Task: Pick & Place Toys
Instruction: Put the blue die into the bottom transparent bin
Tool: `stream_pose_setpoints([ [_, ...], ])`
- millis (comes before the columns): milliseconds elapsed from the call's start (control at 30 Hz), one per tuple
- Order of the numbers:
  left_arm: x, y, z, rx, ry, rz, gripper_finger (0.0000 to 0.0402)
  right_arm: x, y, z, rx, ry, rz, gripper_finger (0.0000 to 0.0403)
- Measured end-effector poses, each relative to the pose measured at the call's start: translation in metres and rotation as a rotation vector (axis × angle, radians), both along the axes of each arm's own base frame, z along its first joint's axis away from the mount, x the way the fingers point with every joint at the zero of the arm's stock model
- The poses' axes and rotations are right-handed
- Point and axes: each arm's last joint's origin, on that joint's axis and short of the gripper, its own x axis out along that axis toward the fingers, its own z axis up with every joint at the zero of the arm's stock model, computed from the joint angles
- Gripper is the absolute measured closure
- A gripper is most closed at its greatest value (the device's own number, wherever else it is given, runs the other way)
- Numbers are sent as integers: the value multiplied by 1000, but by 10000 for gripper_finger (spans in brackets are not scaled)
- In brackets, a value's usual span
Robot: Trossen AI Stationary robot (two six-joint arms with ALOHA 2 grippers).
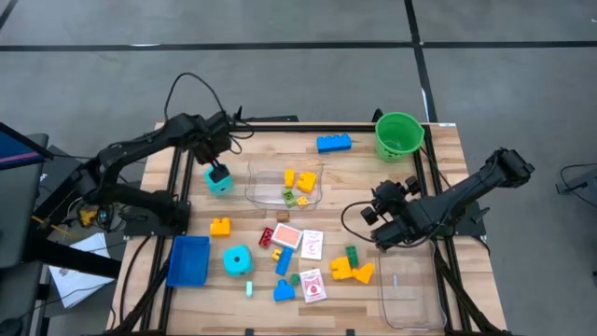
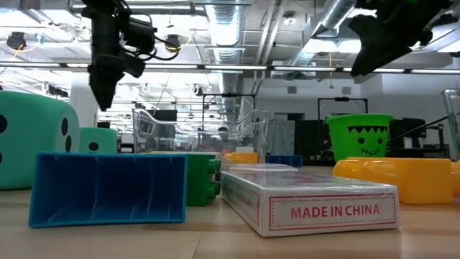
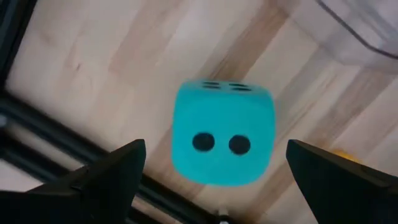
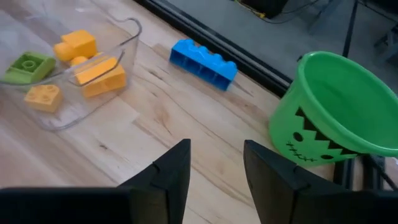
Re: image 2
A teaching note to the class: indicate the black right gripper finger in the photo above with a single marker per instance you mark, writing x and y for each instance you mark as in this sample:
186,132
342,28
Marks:
381,46

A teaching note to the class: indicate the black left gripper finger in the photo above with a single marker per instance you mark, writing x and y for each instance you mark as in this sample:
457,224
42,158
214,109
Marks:
106,86

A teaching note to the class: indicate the teal foam die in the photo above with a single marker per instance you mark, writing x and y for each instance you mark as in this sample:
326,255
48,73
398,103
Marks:
32,136
102,140

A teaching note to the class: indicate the blue rounded toy block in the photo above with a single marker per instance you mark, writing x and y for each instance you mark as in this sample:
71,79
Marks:
108,187

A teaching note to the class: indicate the small dark green brick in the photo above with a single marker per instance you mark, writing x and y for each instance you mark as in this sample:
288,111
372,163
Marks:
201,180

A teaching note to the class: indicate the large blue toy brick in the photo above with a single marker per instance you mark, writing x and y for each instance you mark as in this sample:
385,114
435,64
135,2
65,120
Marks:
284,161

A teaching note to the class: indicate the yellow square toy brick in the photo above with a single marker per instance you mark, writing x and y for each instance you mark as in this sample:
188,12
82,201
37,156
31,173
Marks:
240,158

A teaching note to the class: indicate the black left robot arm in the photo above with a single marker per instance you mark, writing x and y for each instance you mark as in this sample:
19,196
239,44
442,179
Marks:
104,18

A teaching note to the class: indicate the white pillar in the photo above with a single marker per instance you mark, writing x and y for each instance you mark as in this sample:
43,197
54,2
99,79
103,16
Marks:
81,108

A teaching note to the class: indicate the clear plastic bin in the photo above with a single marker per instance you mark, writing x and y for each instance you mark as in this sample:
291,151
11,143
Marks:
161,133
453,118

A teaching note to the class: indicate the green monster-face bucket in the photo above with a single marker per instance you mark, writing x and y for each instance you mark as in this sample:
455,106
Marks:
359,136

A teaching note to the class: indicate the person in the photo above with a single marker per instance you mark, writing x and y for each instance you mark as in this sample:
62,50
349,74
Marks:
223,136
205,139

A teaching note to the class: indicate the black cabinet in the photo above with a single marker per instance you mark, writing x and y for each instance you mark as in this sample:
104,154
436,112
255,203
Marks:
309,140

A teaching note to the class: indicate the long ceiling light strip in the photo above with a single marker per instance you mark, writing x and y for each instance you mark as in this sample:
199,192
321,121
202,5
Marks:
233,67

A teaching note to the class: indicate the grey partition panel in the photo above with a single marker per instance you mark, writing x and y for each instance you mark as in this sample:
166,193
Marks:
282,136

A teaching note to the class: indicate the large yellow notched block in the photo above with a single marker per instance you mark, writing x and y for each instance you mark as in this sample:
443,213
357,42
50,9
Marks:
413,180

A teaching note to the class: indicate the yellow wedge block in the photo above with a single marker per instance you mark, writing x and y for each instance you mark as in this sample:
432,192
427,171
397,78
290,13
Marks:
456,180

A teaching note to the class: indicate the card deck with red print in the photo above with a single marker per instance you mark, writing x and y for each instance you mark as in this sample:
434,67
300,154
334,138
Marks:
323,212

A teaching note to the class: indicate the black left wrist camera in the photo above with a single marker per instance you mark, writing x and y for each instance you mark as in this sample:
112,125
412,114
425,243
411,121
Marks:
140,34

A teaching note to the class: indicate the silver ventilation duct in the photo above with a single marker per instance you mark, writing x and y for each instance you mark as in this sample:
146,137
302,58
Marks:
226,36
334,14

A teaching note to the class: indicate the black station frame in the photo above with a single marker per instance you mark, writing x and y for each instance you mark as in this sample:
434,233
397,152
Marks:
341,98

